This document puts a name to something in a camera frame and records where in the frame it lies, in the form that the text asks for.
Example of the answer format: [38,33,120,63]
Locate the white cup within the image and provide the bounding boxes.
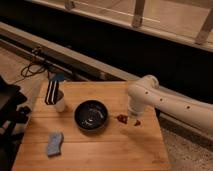
[54,91,66,113]

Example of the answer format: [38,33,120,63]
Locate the metal floor rail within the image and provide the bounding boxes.
[0,22,213,137]

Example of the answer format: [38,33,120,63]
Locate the dark ceramic bowl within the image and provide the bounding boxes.
[74,100,108,131]

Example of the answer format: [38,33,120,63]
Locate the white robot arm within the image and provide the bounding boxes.
[128,75,213,135]

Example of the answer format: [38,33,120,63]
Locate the wooden frame legs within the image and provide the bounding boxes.
[64,0,213,45]

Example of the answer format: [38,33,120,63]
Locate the wooden cutting board table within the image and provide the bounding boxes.
[12,81,171,171]

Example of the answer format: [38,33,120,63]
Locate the dried red pepper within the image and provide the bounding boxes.
[117,114,141,126]

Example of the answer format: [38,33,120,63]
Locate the blue sponge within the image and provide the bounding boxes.
[46,132,64,157]

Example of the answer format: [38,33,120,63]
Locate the black cable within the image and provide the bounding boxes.
[13,46,54,83]

